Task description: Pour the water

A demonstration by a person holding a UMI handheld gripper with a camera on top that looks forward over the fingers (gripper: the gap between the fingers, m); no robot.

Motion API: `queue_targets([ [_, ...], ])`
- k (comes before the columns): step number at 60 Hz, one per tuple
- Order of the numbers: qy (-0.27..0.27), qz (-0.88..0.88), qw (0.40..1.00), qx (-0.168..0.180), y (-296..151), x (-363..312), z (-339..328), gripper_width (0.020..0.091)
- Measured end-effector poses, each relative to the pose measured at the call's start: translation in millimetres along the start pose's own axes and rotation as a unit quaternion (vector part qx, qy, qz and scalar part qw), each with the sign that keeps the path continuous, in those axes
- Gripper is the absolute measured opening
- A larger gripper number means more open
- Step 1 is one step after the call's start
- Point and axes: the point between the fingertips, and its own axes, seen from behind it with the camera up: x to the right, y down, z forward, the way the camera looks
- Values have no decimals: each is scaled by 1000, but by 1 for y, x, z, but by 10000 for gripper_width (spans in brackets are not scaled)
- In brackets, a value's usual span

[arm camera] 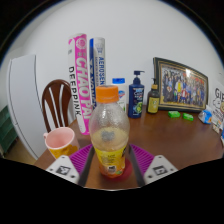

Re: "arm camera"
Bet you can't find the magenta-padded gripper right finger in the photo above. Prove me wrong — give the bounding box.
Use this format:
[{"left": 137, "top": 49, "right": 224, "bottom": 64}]
[{"left": 129, "top": 143, "right": 179, "bottom": 187}]

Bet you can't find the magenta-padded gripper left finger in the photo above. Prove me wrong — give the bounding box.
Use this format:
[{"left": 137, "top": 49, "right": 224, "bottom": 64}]
[{"left": 45, "top": 143, "right": 95, "bottom": 187}]

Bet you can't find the orange juice bottle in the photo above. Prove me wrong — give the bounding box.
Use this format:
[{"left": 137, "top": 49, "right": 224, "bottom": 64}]
[{"left": 88, "top": 84, "right": 131, "bottom": 179}]

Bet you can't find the pink mug with yellow print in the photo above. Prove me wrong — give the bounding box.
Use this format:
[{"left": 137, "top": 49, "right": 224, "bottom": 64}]
[{"left": 43, "top": 126, "right": 80, "bottom": 160}]

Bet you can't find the dark brown wooden chair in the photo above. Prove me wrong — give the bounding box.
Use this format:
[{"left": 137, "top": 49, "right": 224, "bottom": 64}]
[{"left": 41, "top": 78, "right": 73, "bottom": 133}]

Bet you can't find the small amber pump bottle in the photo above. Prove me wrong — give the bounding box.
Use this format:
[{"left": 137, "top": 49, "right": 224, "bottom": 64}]
[{"left": 146, "top": 78, "right": 161, "bottom": 115}]

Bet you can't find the green storage crate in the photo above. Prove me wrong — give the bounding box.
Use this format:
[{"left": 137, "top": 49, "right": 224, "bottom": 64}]
[{"left": 0, "top": 104, "right": 18, "bottom": 156}]

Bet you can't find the blue tissue pack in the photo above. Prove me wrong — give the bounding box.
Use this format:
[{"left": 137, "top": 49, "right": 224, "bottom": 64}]
[{"left": 198, "top": 104, "right": 213, "bottom": 125}]

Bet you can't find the dark blue pump bottle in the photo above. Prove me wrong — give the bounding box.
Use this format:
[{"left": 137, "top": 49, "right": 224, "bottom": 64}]
[{"left": 127, "top": 70, "right": 146, "bottom": 119}]

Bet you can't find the white refrigerator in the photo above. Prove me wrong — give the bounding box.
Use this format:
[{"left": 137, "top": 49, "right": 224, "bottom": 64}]
[{"left": 6, "top": 54, "right": 48, "bottom": 160}]

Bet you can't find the white bottle with blue cap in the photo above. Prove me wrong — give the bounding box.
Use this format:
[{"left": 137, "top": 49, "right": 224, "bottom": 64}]
[{"left": 111, "top": 77, "right": 128, "bottom": 114}]

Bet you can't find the framed group photo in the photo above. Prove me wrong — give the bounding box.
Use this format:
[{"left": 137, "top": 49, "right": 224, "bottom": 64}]
[{"left": 152, "top": 56, "right": 209, "bottom": 113}]

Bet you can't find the pink and white tall tube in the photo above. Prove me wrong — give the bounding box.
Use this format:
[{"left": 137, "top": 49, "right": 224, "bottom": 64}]
[{"left": 67, "top": 33, "right": 93, "bottom": 136}]

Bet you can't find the blue and white tall tube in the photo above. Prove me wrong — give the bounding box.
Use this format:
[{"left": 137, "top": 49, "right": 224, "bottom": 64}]
[{"left": 88, "top": 36, "right": 107, "bottom": 109}]

